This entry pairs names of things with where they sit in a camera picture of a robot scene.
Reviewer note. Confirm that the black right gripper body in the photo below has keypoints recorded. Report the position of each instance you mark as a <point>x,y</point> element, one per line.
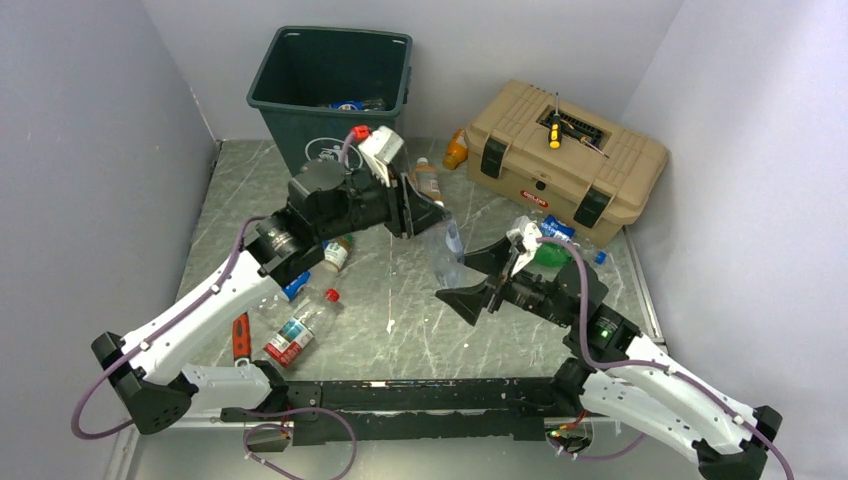
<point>530,292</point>

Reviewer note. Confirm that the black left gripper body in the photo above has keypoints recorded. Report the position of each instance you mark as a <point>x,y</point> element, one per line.
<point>365,207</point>

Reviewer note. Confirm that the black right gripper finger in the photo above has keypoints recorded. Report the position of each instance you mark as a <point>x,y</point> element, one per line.
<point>470,302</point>
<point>495,259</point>

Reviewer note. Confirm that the tall orange drink bottle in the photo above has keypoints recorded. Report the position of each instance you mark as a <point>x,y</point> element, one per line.
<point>425,176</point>

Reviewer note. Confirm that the blue label bottle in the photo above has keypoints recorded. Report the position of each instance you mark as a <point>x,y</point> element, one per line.
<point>552,227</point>

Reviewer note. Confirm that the clear bottle red cap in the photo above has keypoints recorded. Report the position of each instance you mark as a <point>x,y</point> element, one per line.
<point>314,317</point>

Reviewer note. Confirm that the green plastic bottle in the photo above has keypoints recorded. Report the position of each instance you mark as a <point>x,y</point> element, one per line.
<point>552,255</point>

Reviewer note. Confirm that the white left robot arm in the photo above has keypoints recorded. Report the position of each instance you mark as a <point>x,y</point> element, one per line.
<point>151,368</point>

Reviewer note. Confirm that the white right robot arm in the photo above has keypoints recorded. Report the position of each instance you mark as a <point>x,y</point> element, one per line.
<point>616,371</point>

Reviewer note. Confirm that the dark green trash bin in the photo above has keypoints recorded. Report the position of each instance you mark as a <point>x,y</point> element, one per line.
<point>307,67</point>

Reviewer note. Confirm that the white label green cap bottle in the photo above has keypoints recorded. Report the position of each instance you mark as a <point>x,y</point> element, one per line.
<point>336,253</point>

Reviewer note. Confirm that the orange bottle behind toolbox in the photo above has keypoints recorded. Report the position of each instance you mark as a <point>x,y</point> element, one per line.
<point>457,150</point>

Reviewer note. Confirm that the tan plastic toolbox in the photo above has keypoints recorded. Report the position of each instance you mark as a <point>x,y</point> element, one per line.
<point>598,196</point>

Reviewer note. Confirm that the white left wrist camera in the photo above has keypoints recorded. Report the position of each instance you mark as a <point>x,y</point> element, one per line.
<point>378,150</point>

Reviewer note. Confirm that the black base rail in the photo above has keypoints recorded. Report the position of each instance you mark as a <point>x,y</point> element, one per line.
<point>522,409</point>

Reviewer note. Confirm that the yellow handled screwdriver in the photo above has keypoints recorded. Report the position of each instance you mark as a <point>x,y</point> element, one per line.
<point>555,132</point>

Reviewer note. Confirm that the red handled adjustable wrench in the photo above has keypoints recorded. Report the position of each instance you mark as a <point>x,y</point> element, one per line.
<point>241,341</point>

